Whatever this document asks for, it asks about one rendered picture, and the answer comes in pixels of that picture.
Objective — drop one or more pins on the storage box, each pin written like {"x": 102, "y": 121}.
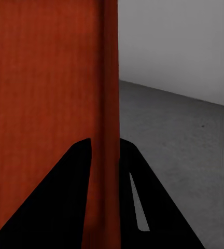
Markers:
{"x": 59, "y": 85}

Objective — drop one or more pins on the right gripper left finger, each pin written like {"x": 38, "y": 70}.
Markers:
{"x": 52, "y": 217}

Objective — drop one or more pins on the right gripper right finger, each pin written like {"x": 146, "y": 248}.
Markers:
{"x": 168, "y": 227}

